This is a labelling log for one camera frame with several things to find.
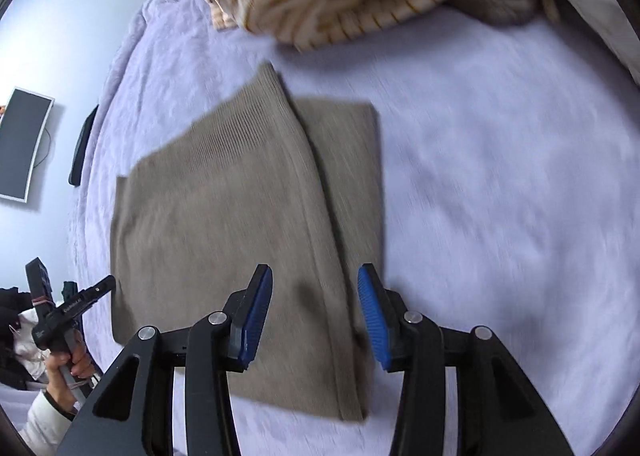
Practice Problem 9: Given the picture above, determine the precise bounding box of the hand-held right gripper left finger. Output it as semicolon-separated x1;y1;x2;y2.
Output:
55;263;274;456

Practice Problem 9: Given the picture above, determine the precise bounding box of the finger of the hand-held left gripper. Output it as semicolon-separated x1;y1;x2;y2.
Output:
60;275;117;324

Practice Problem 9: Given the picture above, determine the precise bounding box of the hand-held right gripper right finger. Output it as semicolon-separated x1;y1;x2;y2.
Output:
356;263;576;456

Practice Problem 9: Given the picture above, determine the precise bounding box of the brown knit sweater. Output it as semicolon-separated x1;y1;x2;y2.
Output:
110;62;386;422

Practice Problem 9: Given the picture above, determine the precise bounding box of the person's left forearm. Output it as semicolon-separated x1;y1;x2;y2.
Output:
20;386;83;456

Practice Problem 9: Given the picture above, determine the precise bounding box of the person's left hand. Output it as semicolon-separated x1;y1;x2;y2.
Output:
44;331;97;409

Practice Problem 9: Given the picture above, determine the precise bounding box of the light crumpled cloth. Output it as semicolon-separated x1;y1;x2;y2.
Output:
12;308;51;379

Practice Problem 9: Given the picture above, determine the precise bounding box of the black flat case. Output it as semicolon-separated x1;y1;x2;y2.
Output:
68;105;100;187

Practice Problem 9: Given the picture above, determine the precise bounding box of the dark monitor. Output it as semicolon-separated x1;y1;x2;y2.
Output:
0;87;55;204

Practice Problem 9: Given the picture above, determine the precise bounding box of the purple embossed blanket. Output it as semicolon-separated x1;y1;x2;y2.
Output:
67;0;640;456

